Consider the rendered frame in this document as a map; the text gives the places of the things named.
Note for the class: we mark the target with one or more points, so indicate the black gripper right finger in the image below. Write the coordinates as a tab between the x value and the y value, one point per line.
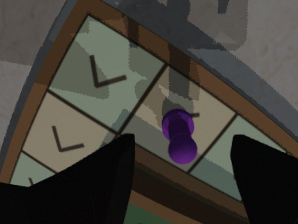
267	180

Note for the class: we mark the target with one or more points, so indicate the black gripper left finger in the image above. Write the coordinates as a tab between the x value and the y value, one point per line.
95	190

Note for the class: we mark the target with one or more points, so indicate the purple game pawn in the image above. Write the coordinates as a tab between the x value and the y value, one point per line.
178	127

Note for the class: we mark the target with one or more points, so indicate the brown board frame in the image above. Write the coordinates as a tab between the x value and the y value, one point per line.
173	56

